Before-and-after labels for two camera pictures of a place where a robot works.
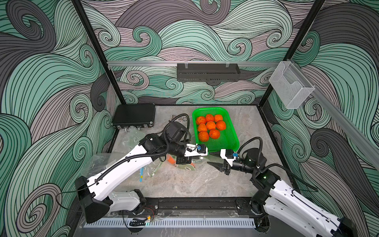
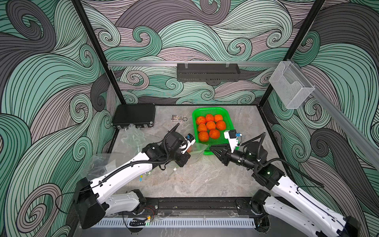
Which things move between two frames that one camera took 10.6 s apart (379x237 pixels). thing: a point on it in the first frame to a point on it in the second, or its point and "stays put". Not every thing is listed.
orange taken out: x=210 y=125 stays put
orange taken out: x=201 y=119 stays put
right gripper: x=221 y=167 to x=223 y=157
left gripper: x=182 y=160 to x=185 y=156
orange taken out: x=220 y=125 stays put
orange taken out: x=209 y=117 stays put
